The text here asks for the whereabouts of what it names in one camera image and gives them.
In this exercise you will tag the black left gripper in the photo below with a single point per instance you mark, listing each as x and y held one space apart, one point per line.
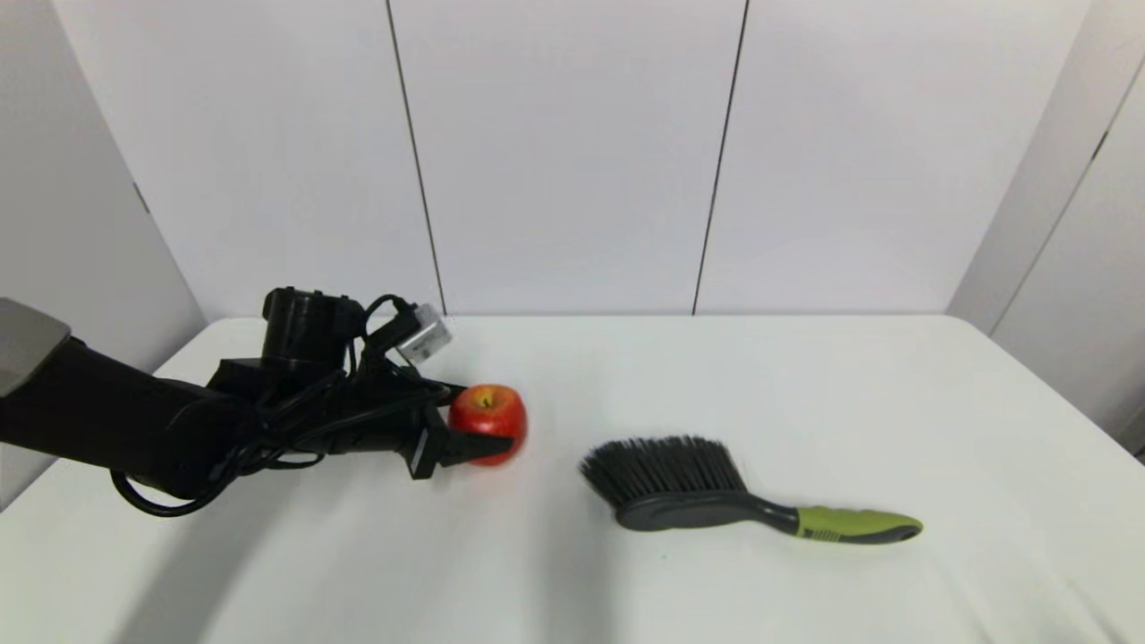
385 427

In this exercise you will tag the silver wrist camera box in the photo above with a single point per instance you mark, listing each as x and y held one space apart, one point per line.
426 334

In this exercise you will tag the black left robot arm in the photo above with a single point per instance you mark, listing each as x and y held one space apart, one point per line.
107 416

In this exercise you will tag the red apple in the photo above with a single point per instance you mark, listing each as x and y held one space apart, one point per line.
487 419

